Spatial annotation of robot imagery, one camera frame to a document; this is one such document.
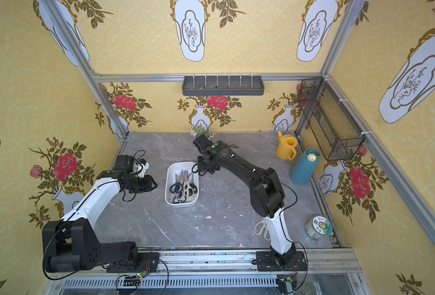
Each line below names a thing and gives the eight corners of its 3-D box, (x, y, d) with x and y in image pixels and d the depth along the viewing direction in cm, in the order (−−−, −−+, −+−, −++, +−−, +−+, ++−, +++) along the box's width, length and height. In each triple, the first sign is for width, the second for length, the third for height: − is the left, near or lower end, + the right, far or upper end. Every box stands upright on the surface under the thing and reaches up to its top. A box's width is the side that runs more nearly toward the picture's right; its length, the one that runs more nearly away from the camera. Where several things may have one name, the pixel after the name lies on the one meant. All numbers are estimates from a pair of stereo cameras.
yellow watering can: (277, 161, 108) (281, 148, 100) (276, 142, 118) (280, 129, 109) (292, 163, 107) (299, 150, 99) (290, 144, 117) (296, 131, 108)
